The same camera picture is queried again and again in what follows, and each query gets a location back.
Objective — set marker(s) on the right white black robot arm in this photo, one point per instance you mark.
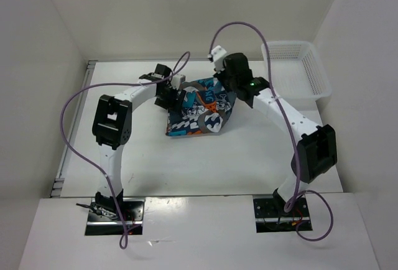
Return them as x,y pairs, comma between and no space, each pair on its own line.
314,145

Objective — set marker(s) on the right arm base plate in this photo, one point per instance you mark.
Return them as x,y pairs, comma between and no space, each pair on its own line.
270,220

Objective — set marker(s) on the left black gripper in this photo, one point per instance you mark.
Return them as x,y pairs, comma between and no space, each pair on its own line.
172,104

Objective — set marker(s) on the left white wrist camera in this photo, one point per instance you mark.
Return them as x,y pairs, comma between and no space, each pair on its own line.
177,80

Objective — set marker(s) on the colourful patterned shorts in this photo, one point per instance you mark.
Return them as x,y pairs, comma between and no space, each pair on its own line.
206,108

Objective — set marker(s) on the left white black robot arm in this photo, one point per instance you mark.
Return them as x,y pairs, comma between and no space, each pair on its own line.
112,127

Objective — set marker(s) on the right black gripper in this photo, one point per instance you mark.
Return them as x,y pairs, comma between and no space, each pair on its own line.
219,76

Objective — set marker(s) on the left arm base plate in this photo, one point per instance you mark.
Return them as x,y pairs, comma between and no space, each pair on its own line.
103,223

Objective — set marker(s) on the white plastic mesh basket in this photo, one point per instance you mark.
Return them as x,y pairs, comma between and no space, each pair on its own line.
296,70

